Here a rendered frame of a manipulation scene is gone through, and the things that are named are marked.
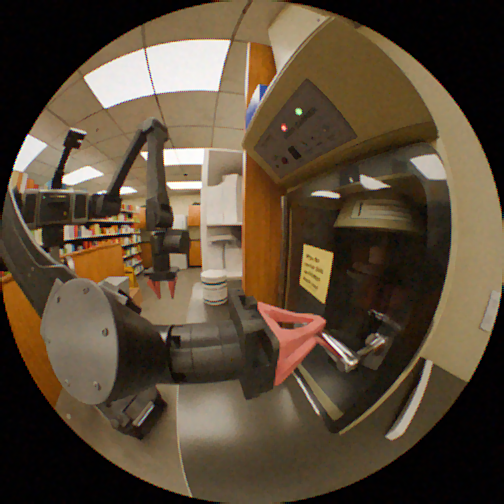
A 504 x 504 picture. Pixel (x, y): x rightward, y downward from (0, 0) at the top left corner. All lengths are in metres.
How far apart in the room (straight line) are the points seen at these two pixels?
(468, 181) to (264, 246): 0.70
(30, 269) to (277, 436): 0.42
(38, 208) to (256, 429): 0.97
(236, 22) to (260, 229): 1.35
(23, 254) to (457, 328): 0.84
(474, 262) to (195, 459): 0.79
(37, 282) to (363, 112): 0.33
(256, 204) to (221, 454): 0.56
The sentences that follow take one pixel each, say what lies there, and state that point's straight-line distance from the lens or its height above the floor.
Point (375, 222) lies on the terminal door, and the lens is 0.17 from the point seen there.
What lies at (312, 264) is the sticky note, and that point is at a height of 1.25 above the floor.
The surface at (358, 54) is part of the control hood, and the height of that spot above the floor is 1.47.
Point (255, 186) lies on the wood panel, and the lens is 0.39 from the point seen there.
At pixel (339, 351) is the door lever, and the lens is 0.15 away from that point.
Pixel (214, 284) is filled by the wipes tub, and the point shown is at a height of 1.05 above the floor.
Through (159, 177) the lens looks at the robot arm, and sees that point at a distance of 0.51.
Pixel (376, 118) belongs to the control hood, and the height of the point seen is 1.42.
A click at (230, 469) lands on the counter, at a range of 0.37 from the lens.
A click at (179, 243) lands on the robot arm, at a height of 1.27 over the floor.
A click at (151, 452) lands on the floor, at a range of 1.46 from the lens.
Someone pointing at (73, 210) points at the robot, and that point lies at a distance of 0.86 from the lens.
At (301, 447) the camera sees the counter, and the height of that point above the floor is 0.94.
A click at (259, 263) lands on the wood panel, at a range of 0.39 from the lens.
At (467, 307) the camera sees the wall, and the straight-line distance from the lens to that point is 0.65.
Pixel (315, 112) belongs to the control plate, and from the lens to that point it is 0.21.
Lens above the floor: 1.31
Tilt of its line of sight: 9 degrees down
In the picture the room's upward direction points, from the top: straight up
